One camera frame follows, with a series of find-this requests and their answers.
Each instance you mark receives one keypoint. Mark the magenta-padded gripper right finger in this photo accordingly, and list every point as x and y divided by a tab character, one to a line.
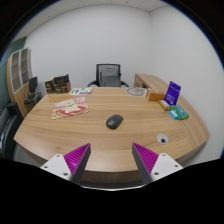
163	165

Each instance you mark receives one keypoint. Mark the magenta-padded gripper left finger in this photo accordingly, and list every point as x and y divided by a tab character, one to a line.
58	165

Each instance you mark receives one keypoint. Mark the black computer mouse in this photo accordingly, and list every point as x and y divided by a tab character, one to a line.
114	121

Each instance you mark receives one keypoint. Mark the cartoon print mouse pad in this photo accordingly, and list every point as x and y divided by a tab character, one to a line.
70	108

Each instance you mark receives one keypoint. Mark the blue small box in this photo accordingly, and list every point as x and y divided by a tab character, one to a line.
174	115

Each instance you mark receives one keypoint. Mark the green small box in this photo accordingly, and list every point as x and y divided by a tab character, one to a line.
181	112

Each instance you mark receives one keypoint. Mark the tan small box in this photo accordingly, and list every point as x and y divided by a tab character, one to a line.
164	105

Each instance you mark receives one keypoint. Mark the black leather sofa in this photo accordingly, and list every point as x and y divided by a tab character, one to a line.
8	128

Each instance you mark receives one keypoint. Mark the orange cardboard box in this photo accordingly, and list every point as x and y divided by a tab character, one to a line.
155	95

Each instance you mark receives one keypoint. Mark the purple standing card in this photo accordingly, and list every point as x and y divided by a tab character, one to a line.
172	93

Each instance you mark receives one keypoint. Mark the large brown cardboard box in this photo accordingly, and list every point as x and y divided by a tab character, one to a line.
62	88

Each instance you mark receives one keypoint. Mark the white sheet with coloured shapes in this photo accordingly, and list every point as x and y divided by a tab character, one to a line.
80	91

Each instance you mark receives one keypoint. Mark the small brown cardboard box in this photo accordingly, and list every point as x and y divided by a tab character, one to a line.
49	86

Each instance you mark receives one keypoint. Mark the black side chair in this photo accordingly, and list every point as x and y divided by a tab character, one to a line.
32	85

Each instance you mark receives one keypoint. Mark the black printed box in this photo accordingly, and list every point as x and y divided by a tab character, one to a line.
61	79

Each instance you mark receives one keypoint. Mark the wooden shelf cabinet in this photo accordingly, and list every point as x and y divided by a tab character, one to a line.
16	71

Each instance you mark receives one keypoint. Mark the black mesh office chair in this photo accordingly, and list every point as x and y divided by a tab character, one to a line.
108	65

